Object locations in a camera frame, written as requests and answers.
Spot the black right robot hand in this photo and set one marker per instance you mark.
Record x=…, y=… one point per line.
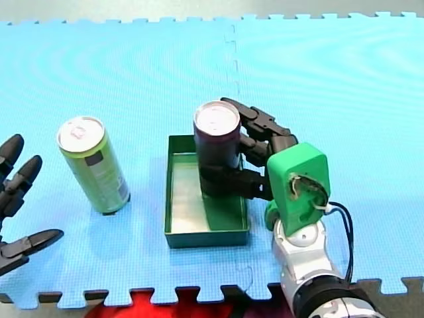
x=255, y=149

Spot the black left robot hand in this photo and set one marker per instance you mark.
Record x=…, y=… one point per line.
x=16, y=195

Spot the dark purple drink can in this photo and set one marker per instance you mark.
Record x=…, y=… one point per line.
x=217, y=145

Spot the green drink can dark band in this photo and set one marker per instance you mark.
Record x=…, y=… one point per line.
x=96, y=169

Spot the shallow green tray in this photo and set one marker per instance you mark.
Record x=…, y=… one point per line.
x=202, y=212

